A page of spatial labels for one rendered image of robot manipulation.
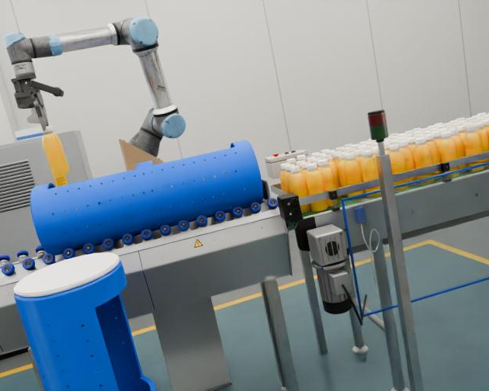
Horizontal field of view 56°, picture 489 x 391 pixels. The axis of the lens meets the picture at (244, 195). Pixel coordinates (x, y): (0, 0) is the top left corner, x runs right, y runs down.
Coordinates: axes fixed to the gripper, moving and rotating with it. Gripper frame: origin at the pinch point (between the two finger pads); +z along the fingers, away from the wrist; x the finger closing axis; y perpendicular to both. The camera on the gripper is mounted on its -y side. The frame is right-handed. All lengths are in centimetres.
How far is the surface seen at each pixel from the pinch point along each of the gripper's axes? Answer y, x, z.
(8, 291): 27, 12, 56
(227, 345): -51, -66, 145
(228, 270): -55, 10, 72
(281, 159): -96, -24, 37
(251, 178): -72, 14, 36
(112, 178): -19.6, 8.6, 24.5
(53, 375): 0, 74, 64
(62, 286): -9, 76, 42
